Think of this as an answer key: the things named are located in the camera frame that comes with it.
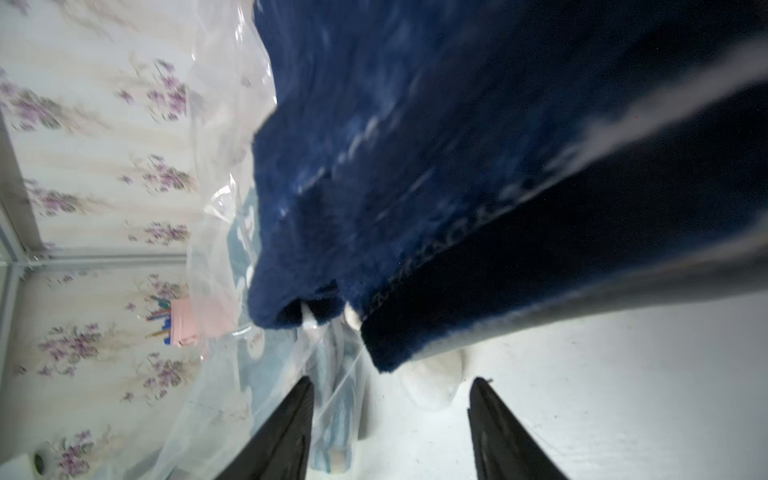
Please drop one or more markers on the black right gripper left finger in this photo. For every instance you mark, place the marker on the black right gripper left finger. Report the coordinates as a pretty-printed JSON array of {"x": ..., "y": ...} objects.
[{"x": 280, "y": 449}]

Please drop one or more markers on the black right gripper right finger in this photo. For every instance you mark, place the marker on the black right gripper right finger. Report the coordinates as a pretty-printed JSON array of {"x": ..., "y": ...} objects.
[{"x": 503, "y": 448}]

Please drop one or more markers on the clear plastic vacuum bag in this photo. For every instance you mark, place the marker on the clear plastic vacuum bag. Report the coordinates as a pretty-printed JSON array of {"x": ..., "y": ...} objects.
[{"x": 231, "y": 92}]

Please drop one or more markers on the navy blue star blanket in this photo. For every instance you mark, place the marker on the navy blue star blanket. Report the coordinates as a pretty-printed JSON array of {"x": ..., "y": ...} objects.
[{"x": 443, "y": 168}]

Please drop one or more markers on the light green blanket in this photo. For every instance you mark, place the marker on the light green blanket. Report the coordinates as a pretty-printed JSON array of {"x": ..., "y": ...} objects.
[{"x": 432, "y": 383}]

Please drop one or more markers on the pink pen cup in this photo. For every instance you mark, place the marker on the pink pen cup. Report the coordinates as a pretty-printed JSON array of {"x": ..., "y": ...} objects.
[{"x": 186, "y": 321}]

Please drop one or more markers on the blue pens in cup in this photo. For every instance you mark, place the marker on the blue pens in cup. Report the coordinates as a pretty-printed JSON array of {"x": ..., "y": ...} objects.
[{"x": 161, "y": 317}]

